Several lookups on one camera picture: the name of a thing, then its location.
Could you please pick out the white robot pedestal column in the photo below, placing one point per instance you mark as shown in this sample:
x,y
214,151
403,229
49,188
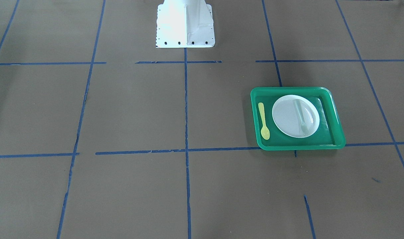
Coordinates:
x,y
184,23

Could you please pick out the yellow plastic spoon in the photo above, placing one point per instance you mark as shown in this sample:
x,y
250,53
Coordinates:
x,y
264,131

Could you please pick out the green plastic tray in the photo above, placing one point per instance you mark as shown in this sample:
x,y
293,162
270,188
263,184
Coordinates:
x,y
330,134

